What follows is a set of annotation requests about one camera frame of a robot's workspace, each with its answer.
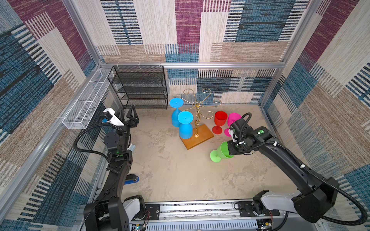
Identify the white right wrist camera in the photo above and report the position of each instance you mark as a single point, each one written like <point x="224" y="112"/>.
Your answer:
<point x="234" y="129"/>

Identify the blue wine glass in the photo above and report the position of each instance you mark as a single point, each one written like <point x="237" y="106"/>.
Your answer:
<point x="185" y="128"/>
<point x="176" y="103"/>

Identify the white mesh wall basket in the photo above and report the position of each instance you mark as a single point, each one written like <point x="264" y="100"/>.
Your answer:
<point x="82" y="111"/>

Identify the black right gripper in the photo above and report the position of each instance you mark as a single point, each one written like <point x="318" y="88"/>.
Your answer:
<point x="232" y="147"/>

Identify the light blue stapler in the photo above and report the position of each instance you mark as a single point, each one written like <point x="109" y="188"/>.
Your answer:
<point x="131" y="147"/>

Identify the black mesh wall shelf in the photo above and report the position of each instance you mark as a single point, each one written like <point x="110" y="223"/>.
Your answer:
<point x="144" y="86"/>

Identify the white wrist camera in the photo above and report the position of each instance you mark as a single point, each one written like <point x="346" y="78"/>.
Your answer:
<point x="234" y="129"/>
<point x="108" y="116"/>

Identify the red wine glass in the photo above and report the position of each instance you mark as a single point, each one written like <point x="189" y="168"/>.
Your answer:
<point x="220" y="118"/>

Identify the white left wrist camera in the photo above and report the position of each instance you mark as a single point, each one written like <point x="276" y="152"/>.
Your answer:
<point x="108" y="116"/>

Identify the gold wire glass rack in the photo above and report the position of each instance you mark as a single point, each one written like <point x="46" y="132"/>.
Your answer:
<point x="197" y="105"/>

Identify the blue black stapler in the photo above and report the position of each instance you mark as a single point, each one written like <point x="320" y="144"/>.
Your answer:
<point x="131" y="178"/>

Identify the blue wine glass front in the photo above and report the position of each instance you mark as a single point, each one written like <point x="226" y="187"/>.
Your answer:
<point x="185" y="128"/>

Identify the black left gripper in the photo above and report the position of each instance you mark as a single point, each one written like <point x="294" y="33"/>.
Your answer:
<point x="132" y="122"/>

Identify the magenta wine glass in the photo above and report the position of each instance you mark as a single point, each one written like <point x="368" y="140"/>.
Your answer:
<point x="231" y="119"/>

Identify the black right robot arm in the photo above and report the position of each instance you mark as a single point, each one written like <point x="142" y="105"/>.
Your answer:
<point x="316" y="194"/>

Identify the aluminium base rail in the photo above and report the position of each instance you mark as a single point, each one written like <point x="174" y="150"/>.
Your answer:
<point x="218" y="215"/>

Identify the green wine glass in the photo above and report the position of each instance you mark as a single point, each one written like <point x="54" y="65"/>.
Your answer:
<point x="220" y="153"/>

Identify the wooden rack base board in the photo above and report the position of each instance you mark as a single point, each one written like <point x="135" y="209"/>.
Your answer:
<point x="203" y="134"/>

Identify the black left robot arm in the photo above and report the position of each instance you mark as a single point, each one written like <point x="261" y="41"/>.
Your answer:
<point x="107" y="212"/>

